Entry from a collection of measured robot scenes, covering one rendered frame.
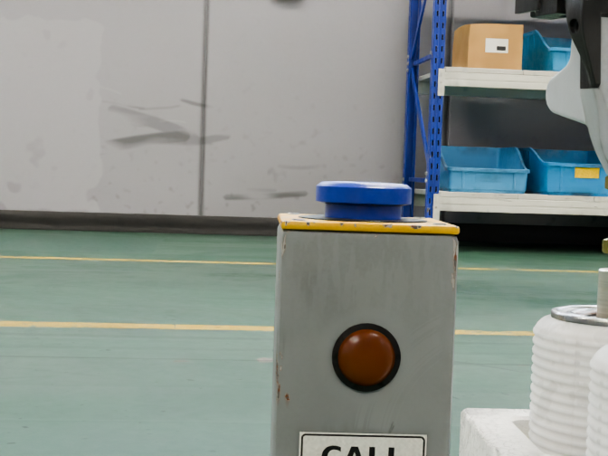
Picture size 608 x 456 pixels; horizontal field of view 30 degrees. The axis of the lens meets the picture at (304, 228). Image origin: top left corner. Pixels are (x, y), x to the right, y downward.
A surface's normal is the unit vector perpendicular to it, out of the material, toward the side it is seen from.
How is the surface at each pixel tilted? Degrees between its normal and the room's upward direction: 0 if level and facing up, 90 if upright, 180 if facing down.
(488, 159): 86
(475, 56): 91
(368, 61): 90
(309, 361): 90
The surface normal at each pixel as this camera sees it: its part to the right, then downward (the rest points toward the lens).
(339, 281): 0.04, 0.05
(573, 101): -0.89, 0.00
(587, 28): 0.46, 0.06
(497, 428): 0.04, -1.00
